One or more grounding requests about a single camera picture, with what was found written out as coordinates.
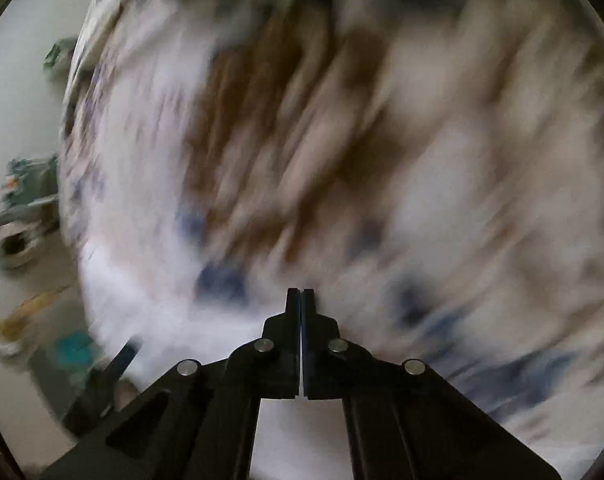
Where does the floral bed quilt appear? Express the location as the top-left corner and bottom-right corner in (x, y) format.
(60, 0), (604, 478)

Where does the teal storage rack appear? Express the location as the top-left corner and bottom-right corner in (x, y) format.
(2, 155), (59, 208)

